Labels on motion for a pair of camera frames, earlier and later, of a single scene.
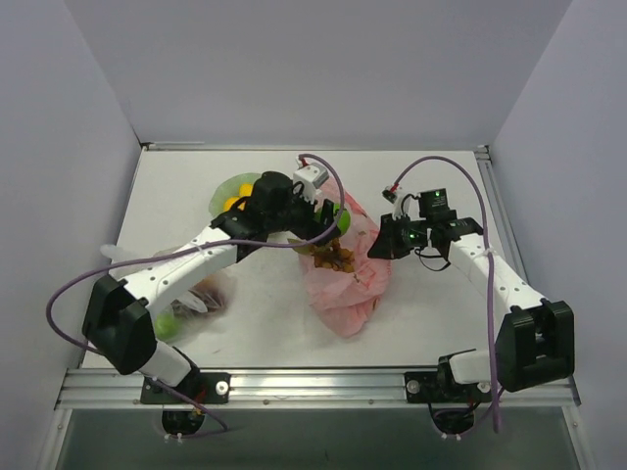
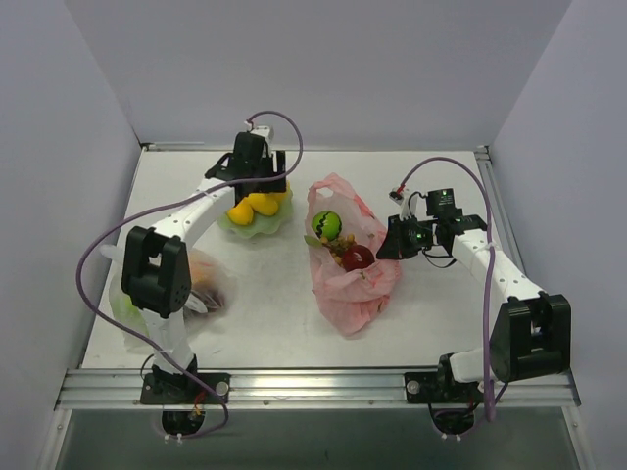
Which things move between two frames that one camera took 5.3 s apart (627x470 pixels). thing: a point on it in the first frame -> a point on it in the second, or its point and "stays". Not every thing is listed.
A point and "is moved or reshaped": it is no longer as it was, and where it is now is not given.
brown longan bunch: x=330 y=255 is moved or reshaped
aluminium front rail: x=107 y=389 stays
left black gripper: x=317 y=218 -> x=262 y=183
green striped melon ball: x=343 y=220 is moved or reshaped
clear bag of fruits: x=196 y=315 stays
